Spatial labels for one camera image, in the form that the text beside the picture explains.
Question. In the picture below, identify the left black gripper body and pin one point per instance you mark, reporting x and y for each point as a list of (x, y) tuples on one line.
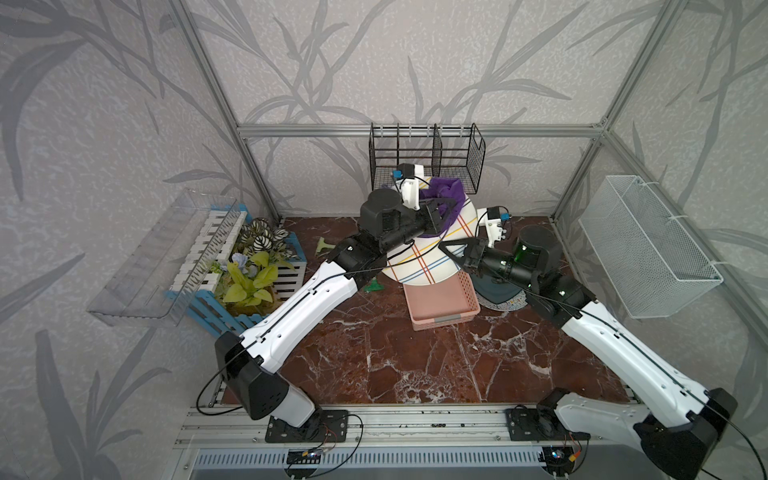
[(422, 222)]

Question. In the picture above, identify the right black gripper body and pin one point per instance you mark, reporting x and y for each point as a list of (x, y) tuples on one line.
[(494, 262)]

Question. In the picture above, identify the dark teal square plate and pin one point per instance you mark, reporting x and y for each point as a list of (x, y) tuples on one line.
[(494, 289)]

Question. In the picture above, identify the purple microfiber cloth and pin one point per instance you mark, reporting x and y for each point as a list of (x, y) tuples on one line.
[(446, 188)]

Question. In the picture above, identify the white plaid striped plate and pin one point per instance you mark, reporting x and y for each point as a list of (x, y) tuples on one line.
[(424, 264)]

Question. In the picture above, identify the colourful squiggle round plate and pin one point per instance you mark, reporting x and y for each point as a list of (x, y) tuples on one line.
[(515, 303)]

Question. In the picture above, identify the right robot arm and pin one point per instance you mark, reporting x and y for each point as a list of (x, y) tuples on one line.
[(678, 423)]

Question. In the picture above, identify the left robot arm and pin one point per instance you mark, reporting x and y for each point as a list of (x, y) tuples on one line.
[(249, 362)]

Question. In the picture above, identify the pink plastic basket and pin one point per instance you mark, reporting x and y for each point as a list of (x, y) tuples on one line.
[(450, 302)]

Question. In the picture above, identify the light green hoe tool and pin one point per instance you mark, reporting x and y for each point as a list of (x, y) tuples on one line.
[(323, 248)]

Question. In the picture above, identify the green artificial plant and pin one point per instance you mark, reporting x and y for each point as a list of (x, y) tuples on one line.
[(247, 277)]

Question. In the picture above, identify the blue white wooden crate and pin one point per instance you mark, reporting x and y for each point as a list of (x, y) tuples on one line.
[(282, 282)]

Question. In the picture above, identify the clear acrylic shelf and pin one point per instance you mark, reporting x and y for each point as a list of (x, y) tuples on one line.
[(155, 286)]

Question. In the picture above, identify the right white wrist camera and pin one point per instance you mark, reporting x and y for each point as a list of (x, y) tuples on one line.
[(493, 220)]

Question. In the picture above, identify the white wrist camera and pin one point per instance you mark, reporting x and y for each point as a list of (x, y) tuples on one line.
[(493, 220), (408, 180)]

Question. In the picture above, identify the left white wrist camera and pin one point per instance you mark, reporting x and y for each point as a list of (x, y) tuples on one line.
[(408, 180)]

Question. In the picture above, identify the black wire wall basket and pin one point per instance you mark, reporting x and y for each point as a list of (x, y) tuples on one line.
[(442, 152)]

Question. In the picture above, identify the white mesh wall basket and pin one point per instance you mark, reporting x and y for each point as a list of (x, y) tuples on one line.
[(653, 263)]

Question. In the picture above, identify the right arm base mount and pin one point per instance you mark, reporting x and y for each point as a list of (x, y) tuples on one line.
[(540, 423)]

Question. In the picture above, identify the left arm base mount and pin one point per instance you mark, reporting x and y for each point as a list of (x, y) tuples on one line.
[(306, 425)]

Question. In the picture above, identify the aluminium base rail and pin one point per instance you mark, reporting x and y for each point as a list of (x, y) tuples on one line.
[(420, 427)]

